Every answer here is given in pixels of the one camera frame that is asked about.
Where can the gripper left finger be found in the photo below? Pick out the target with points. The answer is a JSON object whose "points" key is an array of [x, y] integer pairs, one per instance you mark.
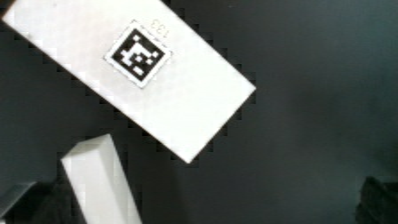
{"points": [[36, 203]]}

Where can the white cabinet top block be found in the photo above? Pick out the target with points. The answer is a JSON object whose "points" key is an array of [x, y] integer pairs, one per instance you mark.
{"points": [[136, 54]]}

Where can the white left fence block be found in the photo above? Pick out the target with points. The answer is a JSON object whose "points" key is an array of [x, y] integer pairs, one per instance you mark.
{"points": [[98, 182]]}

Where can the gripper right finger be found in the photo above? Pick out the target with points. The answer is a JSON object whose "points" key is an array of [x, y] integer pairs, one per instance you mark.
{"points": [[377, 208]]}

